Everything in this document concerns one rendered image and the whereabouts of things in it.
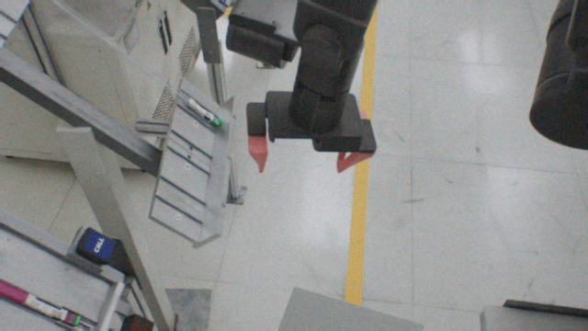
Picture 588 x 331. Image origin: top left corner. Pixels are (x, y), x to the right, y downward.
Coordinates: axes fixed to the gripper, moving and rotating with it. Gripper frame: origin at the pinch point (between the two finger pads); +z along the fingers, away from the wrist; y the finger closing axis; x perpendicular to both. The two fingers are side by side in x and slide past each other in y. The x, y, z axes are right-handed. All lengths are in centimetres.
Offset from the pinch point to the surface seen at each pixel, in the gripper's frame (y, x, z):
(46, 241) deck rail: 34.2, -3.3, 23.3
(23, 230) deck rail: 37.0, -4.0, 21.1
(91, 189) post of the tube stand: 32, -23, 38
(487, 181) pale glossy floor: -91, -65, 92
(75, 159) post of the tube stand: 34, -24, 29
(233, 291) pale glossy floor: 0, -31, 103
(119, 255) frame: 24.8, -6.1, 33.1
